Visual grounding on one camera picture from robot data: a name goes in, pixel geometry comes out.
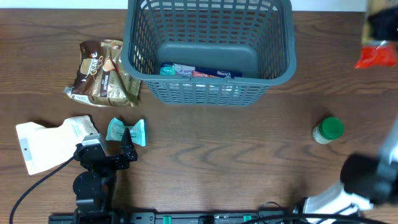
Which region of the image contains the orange pasta packet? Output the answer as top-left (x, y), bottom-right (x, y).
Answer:
top-left (353, 18), bottom-right (398, 70)

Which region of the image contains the cream paper pouch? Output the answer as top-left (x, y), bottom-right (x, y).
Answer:
top-left (16, 116), bottom-right (98, 175)

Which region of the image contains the teal tissue pack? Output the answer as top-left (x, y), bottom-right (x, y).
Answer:
top-left (106, 118), bottom-right (147, 147)

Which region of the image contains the grey plastic basket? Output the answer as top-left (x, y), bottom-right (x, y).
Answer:
top-left (121, 0), bottom-right (297, 106)

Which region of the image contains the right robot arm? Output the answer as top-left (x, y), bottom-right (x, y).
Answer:
top-left (294, 0), bottom-right (397, 224)

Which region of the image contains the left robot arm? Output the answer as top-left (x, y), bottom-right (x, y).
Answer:
top-left (73, 129), bottom-right (137, 213)

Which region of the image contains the colourful tissue multipack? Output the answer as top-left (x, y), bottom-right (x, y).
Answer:
top-left (160, 62), bottom-right (243, 78)

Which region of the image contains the green lid jar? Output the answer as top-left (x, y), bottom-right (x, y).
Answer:
top-left (312, 116), bottom-right (345, 144)

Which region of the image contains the gold brown coffee bag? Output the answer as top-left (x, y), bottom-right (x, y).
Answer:
top-left (63, 39), bottom-right (141, 107)

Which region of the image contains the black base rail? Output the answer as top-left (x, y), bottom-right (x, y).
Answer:
top-left (48, 210), bottom-right (287, 224)

